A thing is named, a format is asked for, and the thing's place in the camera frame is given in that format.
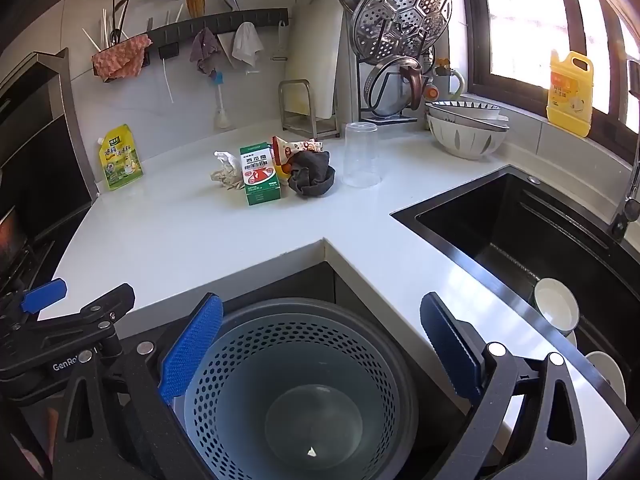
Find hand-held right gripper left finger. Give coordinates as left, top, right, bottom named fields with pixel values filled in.
left=52, top=292, right=226, bottom=480

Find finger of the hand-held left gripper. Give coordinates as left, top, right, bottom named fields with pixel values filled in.
left=0, top=278, right=68, bottom=322
left=27, top=283, right=137, bottom=362

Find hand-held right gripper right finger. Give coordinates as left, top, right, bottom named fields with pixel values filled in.
left=420, top=291, right=588, bottom=480

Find grey perforated trash basket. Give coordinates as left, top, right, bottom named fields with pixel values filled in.
left=157, top=298, right=420, bottom=480

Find white tissue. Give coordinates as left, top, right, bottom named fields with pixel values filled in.
left=210, top=150, right=247, bottom=192

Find green white medicine box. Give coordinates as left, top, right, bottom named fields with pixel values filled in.
left=239, top=142, right=282, bottom=207

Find black cloth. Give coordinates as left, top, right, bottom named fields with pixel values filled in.
left=287, top=150, right=336, bottom=200

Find clear plastic cup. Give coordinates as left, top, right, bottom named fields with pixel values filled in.
left=342, top=122, right=383, bottom=189

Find red white snack wrapper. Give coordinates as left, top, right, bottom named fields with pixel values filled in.
left=271, top=136, right=324, bottom=165

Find black kitchen sink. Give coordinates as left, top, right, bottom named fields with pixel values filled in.
left=391, top=165, right=640, bottom=403

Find black integrated stove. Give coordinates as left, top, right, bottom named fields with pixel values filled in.
left=0, top=50, right=96, bottom=291

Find yellow green seasoning pouch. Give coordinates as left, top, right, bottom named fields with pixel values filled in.
left=95, top=124, right=146, bottom=192

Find white leaf pattern colander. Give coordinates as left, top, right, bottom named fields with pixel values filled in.
left=426, top=112, right=511, bottom=161

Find white bottle brush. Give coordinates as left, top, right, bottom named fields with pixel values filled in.
left=209, top=71, right=232, bottom=130

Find steel faucet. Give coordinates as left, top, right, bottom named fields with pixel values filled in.
left=607, top=145, right=640, bottom=241

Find thin white tube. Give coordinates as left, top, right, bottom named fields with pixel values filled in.
left=161, top=60, right=175, bottom=105

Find pink dishcloth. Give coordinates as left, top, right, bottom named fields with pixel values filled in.
left=91, top=34, right=153, bottom=82

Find steel cutting board rack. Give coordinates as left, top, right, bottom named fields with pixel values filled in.
left=278, top=79, right=341, bottom=140

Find grey rag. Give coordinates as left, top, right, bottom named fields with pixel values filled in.
left=189, top=27, right=222, bottom=78

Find black lid rack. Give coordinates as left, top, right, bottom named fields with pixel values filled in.
left=356, top=45, right=436, bottom=126

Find yellow detergent bottle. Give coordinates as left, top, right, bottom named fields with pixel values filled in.
left=546, top=50, right=594, bottom=138

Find black kitchen tongs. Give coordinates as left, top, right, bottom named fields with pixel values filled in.
left=110, top=0, right=130, bottom=45

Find white rag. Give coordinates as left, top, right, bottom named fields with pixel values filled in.
left=231, top=21, right=264, bottom=67

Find white hanging peeler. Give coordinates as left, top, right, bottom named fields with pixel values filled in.
left=272, top=20, right=290, bottom=62

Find white cutting board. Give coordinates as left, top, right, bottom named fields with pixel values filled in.
left=289, top=0, right=346, bottom=121

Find perforated steel steamer tray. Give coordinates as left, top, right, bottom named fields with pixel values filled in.
left=352, top=0, right=453, bottom=66

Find glass lid with brown handle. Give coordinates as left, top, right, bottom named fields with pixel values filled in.
left=364, top=57, right=433, bottom=117

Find gas hose with valve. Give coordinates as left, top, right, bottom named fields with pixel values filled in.
left=434, top=57, right=468, bottom=102

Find black wall rail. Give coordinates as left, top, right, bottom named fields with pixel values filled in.
left=142, top=7, right=290, bottom=68

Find dark window frame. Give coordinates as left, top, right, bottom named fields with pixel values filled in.
left=460, top=0, right=640, bottom=136

